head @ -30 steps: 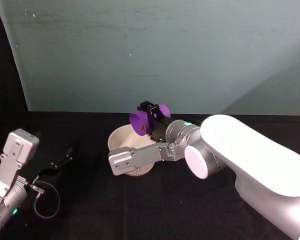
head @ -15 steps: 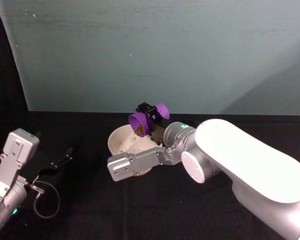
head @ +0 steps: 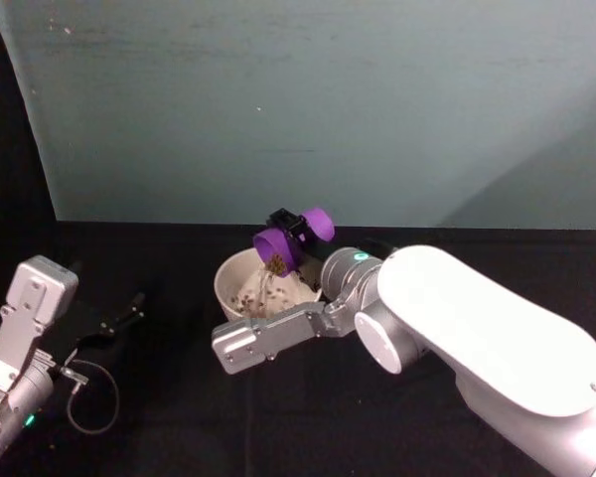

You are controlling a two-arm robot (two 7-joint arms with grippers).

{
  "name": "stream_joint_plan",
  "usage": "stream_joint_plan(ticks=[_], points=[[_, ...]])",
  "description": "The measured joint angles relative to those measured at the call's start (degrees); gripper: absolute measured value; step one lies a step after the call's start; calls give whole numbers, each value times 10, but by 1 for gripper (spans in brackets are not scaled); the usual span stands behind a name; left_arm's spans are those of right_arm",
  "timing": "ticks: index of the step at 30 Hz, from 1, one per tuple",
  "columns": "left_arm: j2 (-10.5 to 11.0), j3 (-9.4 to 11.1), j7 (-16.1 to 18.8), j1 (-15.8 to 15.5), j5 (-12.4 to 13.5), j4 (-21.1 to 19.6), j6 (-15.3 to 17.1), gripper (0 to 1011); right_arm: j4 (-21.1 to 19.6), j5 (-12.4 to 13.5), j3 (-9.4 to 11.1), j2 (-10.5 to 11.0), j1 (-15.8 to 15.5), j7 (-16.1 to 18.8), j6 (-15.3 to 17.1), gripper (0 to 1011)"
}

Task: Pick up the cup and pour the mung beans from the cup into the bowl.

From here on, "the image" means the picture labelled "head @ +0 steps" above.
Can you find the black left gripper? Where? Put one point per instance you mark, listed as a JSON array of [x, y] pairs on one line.
[[79, 328]]

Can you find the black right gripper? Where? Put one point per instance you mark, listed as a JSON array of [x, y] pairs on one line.
[[315, 258]]

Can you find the purple plastic cup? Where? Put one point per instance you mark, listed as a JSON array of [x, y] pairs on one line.
[[292, 258]]

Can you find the brown beans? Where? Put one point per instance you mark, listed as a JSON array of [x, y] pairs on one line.
[[276, 264]]

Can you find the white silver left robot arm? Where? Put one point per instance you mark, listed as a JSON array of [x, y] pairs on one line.
[[10, 397]]

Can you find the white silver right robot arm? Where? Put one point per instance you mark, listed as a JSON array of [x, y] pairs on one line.
[[477, 323]]

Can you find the white patterned bowl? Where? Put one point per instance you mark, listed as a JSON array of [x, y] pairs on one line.
[[228, 290]]

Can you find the black table cloth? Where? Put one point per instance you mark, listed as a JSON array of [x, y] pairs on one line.
[[179, 397]]

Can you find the black hanging curtain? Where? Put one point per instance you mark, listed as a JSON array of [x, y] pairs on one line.
[[0, 149]]

